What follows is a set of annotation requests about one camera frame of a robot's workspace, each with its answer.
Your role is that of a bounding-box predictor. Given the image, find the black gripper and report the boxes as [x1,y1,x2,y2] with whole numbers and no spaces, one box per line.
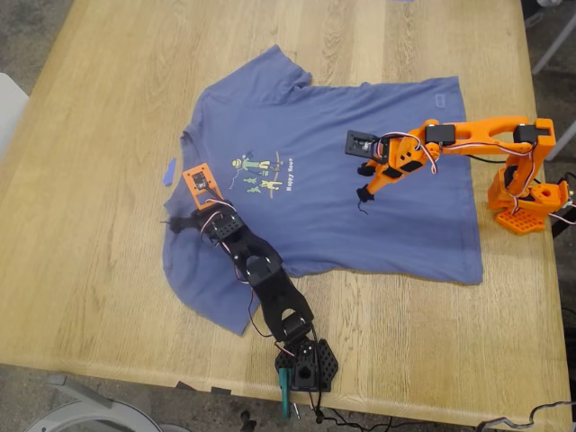
[169,204,226,236]

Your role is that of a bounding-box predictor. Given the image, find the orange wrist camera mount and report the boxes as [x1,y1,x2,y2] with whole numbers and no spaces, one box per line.
[182,161,226,212]

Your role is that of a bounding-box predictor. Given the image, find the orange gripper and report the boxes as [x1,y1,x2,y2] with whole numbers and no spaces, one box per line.
[356,129,440,203]

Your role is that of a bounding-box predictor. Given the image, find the blue printed T-shirt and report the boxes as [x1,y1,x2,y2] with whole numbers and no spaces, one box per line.
[161,43,485,337]

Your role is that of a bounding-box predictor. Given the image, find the black perforated arm base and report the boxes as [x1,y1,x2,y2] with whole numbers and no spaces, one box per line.
[274,337,339,393]

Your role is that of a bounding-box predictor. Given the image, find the grey round chair base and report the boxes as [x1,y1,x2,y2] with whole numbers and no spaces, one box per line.
[24,373,190,432]

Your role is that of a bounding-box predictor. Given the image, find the grey cable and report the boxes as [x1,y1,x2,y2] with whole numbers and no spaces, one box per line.
[476,399,576,431]

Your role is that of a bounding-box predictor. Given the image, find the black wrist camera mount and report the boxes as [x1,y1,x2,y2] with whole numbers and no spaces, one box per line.
[345,129,378,159]

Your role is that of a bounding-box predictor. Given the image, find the black camera cable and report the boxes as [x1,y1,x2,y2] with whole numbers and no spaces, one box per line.
[197,184,406,431]

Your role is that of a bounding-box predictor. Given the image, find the orange arm servo wires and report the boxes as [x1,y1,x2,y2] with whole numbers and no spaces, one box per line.
[372,130,541,215]

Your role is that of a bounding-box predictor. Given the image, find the white metal chair leg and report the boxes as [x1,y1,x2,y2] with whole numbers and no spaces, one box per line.
[530,13,576,77]
[546,123,576,163]

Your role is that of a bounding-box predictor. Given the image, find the black table clamp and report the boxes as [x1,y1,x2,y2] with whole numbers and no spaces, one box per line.
[551,170,576,239]

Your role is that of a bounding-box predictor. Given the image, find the green table clamp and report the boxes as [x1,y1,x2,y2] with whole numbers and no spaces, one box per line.
[276,366,302,420]

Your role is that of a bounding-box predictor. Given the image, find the orange perforated arm base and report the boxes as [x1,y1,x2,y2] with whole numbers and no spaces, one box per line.
[487,168,571,237]

